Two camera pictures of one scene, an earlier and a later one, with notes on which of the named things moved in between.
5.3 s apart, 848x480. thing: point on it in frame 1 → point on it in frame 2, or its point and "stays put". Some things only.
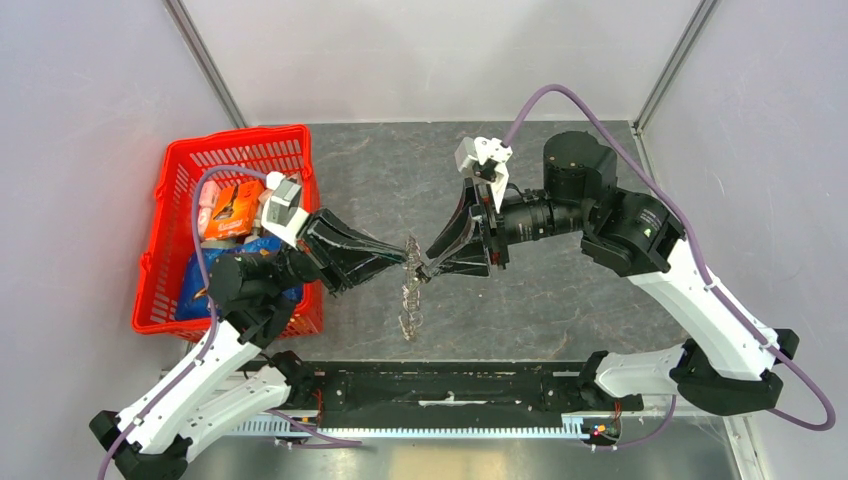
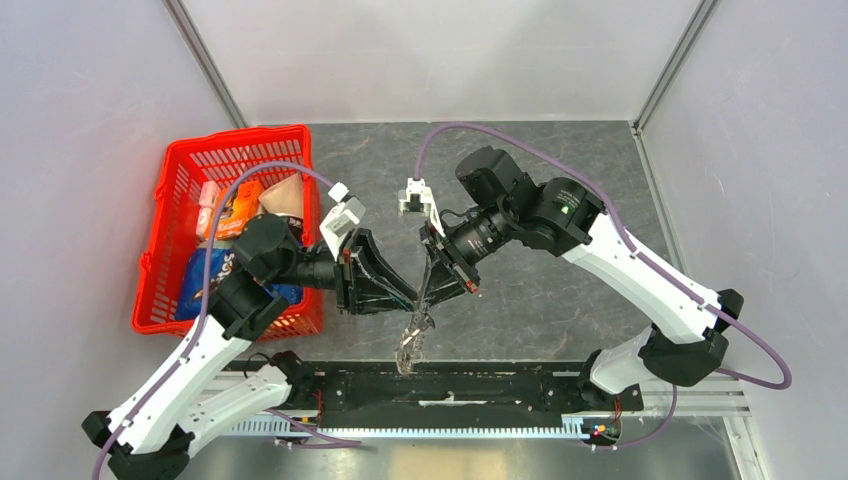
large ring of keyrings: (412, 315) → (410, 352)
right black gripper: (493, 226) → (439, 283)
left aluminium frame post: (201, 52) stays put
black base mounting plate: (464, 388) stays put
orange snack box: (235, 210) stays put
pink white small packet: (208, 193) stays put
